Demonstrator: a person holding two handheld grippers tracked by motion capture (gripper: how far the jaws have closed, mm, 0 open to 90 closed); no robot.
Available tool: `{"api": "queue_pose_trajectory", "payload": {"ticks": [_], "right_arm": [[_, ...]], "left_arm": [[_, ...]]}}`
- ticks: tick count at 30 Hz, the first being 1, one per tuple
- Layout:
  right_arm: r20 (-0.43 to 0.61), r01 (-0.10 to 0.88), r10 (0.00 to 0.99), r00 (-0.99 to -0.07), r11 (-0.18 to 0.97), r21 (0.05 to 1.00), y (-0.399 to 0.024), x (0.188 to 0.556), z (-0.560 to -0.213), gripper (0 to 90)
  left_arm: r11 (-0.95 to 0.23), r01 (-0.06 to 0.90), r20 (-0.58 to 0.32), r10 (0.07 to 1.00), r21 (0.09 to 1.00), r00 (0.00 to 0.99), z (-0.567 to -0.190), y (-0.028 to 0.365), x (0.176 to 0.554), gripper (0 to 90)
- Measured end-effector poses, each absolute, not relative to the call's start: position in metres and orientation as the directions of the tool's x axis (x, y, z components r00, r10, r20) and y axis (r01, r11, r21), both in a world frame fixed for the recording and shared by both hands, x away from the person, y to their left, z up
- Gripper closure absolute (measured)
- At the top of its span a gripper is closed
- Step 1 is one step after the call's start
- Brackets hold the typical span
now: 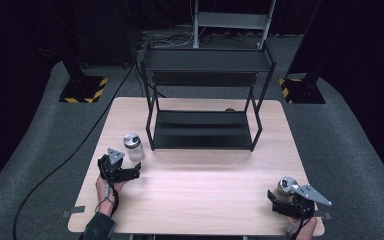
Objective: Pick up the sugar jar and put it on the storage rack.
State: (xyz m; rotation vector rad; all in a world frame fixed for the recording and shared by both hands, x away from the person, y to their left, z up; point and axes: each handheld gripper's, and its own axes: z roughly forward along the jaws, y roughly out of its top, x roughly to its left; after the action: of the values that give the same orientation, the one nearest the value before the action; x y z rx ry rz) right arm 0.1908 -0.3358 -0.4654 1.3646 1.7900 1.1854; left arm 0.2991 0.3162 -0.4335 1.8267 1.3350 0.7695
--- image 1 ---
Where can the black metal shelf rack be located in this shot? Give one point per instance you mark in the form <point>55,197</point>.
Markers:
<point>201,130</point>

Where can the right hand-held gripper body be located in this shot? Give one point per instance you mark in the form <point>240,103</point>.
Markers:
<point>296,206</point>

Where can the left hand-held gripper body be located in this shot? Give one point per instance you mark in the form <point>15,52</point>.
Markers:
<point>110,168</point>

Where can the person's right hand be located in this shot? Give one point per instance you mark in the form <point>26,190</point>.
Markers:
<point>306,230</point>

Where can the grey tape strip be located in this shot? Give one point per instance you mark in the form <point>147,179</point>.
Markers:
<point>325,215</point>
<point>73,211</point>

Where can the small brown round object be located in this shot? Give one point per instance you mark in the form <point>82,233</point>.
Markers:
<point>229,109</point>

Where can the black stand with striped base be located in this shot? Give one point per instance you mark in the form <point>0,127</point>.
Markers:
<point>83,88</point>
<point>301,90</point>

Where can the person's left hand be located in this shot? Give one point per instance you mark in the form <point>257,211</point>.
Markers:
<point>104,200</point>

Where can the white metal stand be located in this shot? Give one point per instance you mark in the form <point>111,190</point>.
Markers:
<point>233,20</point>

